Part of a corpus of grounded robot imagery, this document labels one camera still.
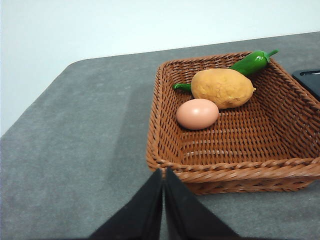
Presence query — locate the yellow-brown potato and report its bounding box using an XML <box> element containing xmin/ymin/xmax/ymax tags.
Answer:
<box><xmin>191</xmin><ymin>69</ymin><xmax>258</xmax><ymax>110</ymax></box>

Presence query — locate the brown wicker basket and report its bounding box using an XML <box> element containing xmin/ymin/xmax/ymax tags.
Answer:
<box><xmin>145</xmin><ymin>51</ymin><xmax>320</xmax><ymax>196</ymax></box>

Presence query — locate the dark rectangular tray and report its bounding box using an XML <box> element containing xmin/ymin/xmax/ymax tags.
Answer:
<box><xmin>291</xmin><ymin>69</ymin><xmax>320</xmax><ymax>100</ymax></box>

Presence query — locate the pale brown egg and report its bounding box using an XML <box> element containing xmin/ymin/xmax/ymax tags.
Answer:
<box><xmin>176</xmin><ymin>98</ymin><xmax>220</xmax><ymax>130</ymax></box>

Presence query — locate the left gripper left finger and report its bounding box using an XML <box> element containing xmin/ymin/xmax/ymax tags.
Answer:
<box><xmin>88</xmin><ymin>168</ymin><xmax>165</xmax><ymax>240</ymax></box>

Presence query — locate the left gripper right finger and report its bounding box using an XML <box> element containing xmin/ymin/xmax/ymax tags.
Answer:
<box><xmin>162</xmin><ymin>166</ymin><xmax>241</xmax><ymax>240</ymax></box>

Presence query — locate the green chili pepper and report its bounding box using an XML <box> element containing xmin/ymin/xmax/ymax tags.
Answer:
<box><xmin>172</xmin><ymin>49</ymin><xmax>279</xmax><ymax>92</ymax></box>

